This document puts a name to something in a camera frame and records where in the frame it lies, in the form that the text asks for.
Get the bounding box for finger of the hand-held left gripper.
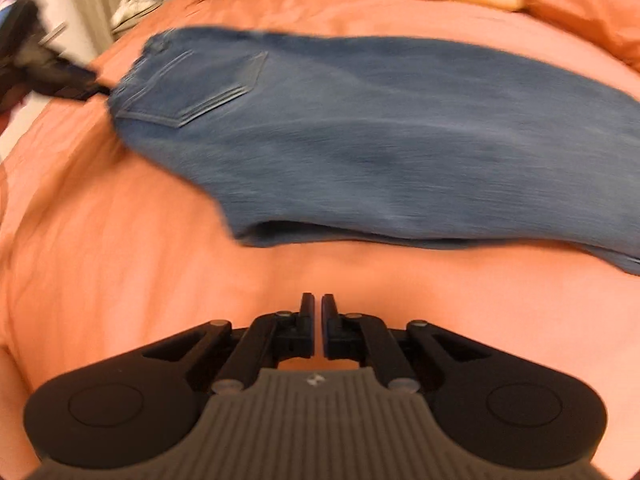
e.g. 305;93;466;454
47;57;110;105

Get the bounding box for blue denim pants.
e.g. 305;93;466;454
106;27;640;277

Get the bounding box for orange duvet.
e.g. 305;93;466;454
0;0;640;480

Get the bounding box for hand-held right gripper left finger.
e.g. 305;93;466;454
142;292;315;395

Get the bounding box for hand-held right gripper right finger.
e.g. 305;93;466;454
321;293;493;395

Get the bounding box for orange pillow with shiny print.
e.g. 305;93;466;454
495;0;640;73

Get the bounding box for white cloth bundle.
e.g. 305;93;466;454
109;0;168;36

